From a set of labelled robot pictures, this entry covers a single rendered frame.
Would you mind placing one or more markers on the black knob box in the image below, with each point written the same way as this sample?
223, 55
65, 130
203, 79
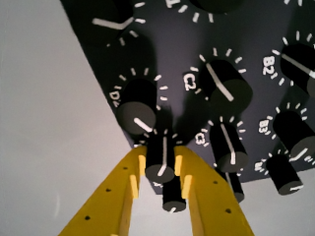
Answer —
164, 66

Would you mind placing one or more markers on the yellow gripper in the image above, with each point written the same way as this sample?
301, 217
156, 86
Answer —
214, 209

